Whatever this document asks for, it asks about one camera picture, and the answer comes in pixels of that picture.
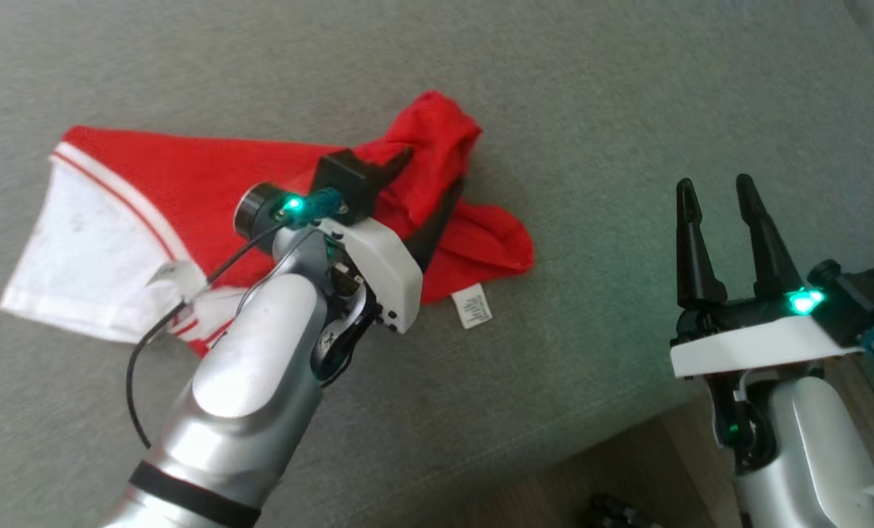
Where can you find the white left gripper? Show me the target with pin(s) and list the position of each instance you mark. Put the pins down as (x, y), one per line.
(382, 264)

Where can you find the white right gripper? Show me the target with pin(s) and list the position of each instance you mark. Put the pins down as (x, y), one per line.
(745, 341)

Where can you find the red and white jersey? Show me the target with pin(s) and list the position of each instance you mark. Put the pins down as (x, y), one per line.
(188, 176)

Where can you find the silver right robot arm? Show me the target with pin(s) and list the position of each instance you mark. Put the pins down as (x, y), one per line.
(811, 440)

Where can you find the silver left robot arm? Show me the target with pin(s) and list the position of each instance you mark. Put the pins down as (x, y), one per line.
(254, 352)

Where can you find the grey sofa seat cushion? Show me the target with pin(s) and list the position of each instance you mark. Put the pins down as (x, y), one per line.
(628, 110)

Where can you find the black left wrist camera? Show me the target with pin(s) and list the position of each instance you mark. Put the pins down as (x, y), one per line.
(345, 180)

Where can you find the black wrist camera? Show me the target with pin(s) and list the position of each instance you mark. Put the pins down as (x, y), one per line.
(345, 180)
(866, 297)

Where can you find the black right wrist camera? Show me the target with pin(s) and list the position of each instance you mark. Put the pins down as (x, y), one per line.
(866, 297)

